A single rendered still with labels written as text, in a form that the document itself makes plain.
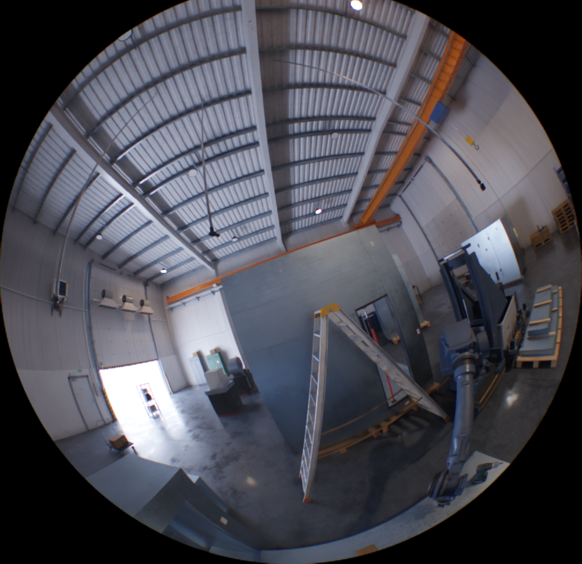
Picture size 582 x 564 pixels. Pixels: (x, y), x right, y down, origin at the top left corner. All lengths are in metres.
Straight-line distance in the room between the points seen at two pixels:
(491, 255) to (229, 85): 9.57
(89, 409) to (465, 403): 9.80
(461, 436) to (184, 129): 7.22
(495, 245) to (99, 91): 12.07
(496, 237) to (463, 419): 6.38
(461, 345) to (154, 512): 2.06
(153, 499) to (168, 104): 6.61
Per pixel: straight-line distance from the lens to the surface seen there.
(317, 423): 1.85
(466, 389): 1.32
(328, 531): 2.52
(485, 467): 1.62
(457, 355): 1.41
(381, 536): 1.71
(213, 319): 11.89
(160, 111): 6.13
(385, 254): 2.87
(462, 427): 1.25
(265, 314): 2.31
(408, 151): 9.15
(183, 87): 5.85
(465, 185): 11.97
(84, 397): 9.31
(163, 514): 1.40
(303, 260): 2.43
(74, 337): 9.49
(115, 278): 11.65
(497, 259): 7.34
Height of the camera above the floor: 2.32
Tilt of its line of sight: 15 degrees up
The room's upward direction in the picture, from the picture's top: 22 degrees counter-clockwise
